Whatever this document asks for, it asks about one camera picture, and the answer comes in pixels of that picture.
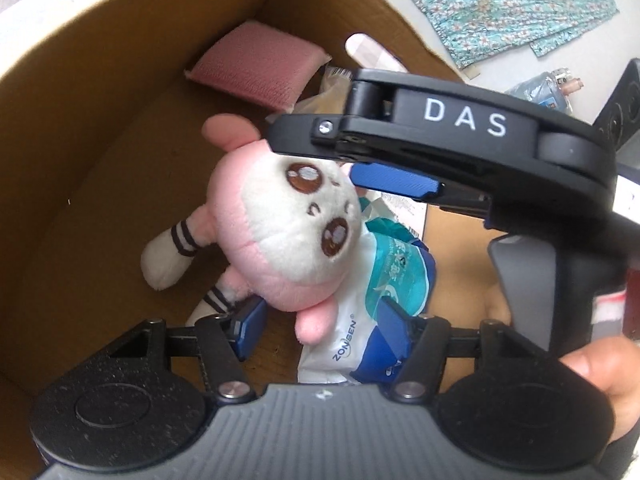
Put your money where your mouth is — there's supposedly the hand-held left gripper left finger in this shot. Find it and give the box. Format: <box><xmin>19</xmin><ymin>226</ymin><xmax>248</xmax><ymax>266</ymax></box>
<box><xmin>107</xmin><ymin>299</ymin><xmax>269</xmax><ymax>404</ymax></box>

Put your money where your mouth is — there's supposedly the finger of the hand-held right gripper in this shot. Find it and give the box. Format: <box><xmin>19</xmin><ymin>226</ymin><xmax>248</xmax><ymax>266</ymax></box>
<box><xmin>266</xmin><ymin>112</ymin><xmax>401</xmax><ymax>162</ymax></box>
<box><xmin>349</xmin><ymin>161</ymin><xmax>445</xmax><ymax>204</ymax></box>

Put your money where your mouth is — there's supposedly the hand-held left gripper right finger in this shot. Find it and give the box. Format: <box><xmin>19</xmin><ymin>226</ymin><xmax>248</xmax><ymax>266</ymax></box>
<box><xmin>377</xmin><ymin>297</ymin><xmax>532</xmax><ymax>404</ymax></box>

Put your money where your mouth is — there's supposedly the blue white wet wipes pack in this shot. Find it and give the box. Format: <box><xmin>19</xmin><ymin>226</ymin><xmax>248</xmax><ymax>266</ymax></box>
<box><xmin>297</xmin><ymin>217</ymin><xmax>439</xmax><ymax>387</ymax></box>

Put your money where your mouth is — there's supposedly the pink white plush toy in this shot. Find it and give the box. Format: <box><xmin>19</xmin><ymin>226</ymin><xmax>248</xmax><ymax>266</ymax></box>
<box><xmin>140</xmin><ymin>113</ymin><xmax>372</xmax><ymax>347</ymax></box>

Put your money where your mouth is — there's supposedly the brown cardboard box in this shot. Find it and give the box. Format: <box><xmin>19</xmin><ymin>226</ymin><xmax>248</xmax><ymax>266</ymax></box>
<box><xmin>0</xmin><ymin>0</ymin><xmax>516</xmax><ymax>456</ymax></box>

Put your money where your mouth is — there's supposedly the person's right hand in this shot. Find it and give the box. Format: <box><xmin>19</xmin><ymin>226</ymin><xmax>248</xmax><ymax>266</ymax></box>
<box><xmin>559</xmin><ymin>335</ymin><xmax>640</xmax><ymax>448</ymax></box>

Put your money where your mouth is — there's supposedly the clear packet of beige sticks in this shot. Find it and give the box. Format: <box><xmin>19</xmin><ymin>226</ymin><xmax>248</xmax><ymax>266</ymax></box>
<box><xmin>294</xmin><ymin>65</ymin><xmax>362</xmax><ymax>122</ymax></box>

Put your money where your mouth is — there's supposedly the pink sponge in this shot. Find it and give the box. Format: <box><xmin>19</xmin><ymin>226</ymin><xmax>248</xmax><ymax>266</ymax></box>
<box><xmin>183</xmin><ymin>21</ymin><xmax>332</xmax><ymax>113</ymax></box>

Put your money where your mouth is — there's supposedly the clear plastic bottle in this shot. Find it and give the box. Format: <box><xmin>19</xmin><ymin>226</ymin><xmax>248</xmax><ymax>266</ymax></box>
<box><xmin>504</xmin><ymin>66</ymin><xmax>584</xmax><ymax>112</ymax></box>

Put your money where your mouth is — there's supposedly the plaid floral bed sheet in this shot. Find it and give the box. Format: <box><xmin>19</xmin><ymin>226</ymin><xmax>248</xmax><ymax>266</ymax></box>
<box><xmin>345</xmin><ymin>32</ymin><xmax>408</xmax><ymax>77</ymax></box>

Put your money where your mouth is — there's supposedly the teal floral cloth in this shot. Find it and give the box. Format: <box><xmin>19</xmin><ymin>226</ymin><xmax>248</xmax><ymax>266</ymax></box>
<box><xmin>382</xmin><ymin>0</ymin><xmax>622</xmax><ymax>69</ymax></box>

